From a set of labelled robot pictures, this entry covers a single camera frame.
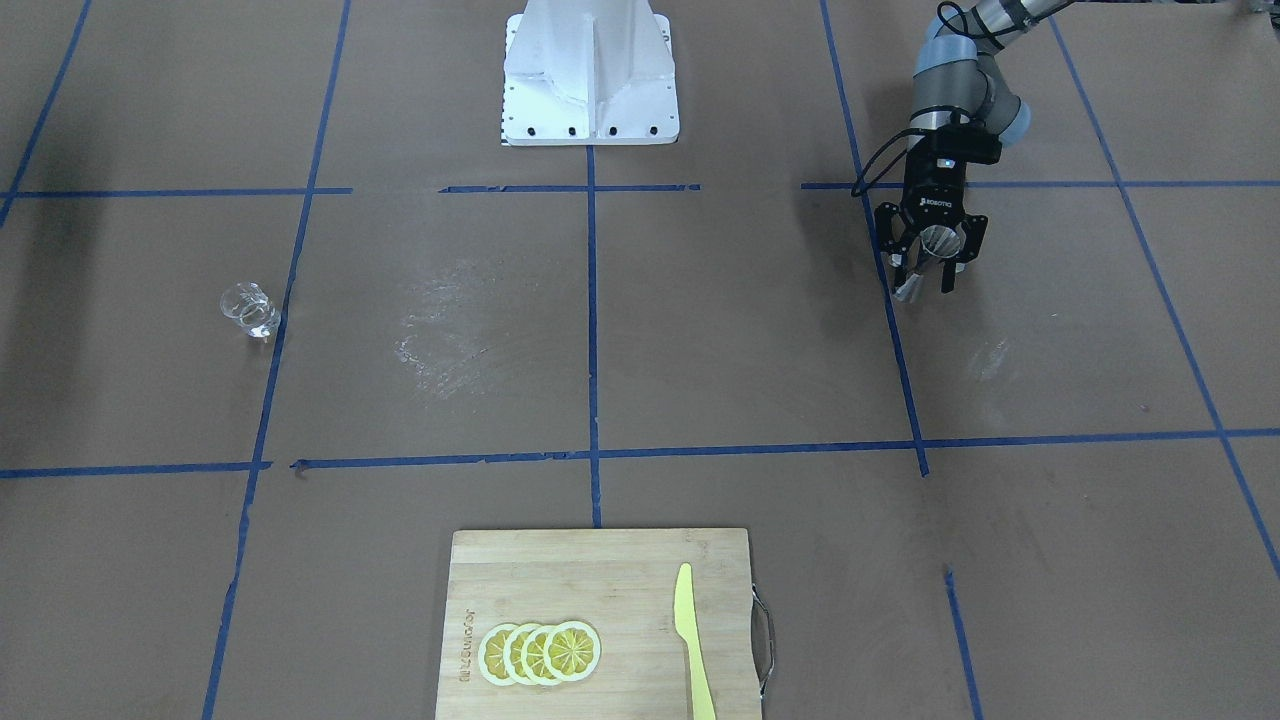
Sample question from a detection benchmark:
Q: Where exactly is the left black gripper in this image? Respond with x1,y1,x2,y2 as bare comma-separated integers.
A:
874,129,989,299

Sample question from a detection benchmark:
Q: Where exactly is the steel measuring jigger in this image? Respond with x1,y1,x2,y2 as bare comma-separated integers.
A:
891,225,965,304

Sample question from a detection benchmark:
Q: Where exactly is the clear glass shaker cup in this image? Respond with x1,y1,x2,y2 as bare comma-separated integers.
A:
219,282,282,340

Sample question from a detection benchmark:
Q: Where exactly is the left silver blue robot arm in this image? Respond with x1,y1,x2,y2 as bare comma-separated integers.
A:
874,1,1070,302

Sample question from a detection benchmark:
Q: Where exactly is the wooden cutting board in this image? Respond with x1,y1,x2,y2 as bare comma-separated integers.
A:
434,528,763,719

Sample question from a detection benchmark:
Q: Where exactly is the yellow plastic knife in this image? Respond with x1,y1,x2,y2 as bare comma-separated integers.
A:
673,562,717,719

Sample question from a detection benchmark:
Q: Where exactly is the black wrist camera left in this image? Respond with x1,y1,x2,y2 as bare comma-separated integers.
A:
927,124,1004,165

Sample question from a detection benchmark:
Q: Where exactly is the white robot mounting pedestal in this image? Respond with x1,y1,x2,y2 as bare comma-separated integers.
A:
500,1,681,147

